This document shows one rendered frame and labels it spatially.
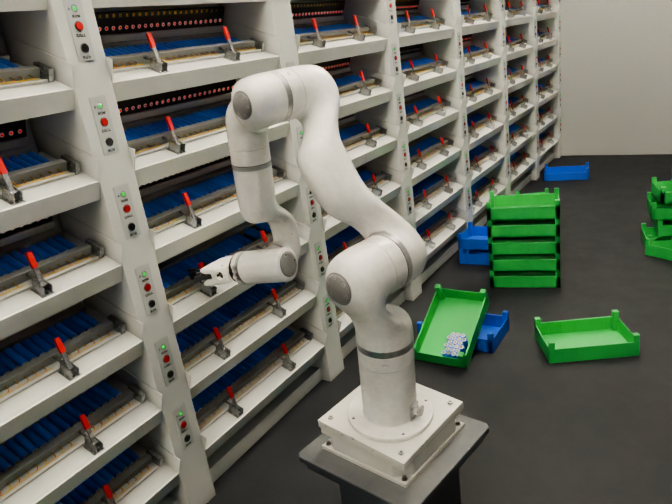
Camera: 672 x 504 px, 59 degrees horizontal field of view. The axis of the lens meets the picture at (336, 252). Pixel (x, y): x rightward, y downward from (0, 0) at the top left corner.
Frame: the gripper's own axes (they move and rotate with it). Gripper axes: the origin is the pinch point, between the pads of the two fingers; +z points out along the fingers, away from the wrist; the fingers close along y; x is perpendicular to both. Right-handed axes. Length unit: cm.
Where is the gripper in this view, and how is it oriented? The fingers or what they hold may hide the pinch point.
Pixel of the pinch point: (199, 271)
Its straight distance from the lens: 164.5
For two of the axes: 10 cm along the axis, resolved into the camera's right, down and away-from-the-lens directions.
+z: -8.1, 0.7, 5.8
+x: -2.6, -9.3, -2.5
